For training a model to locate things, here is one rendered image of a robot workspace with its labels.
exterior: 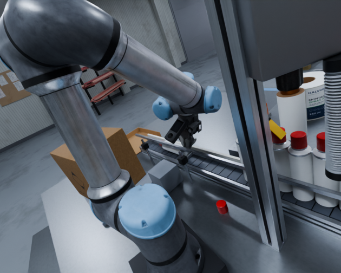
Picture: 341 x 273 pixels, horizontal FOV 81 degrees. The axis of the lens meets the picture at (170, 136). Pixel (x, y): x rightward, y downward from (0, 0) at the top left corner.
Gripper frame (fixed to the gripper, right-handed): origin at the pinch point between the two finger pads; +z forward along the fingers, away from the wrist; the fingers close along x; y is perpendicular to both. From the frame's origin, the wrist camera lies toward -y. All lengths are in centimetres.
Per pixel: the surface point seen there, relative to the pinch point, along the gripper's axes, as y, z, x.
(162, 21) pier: 575, 134, 692
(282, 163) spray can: -1.4, -21.4, -38.9
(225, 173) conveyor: -2.1, -3.6, -22.6
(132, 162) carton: -20.7, 2.1, 14.9
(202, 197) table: -12.8, 2.6, -20.2
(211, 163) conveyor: 0.4, -0.6, -14.5
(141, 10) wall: 516, 83, 745
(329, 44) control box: -10, -55, -41
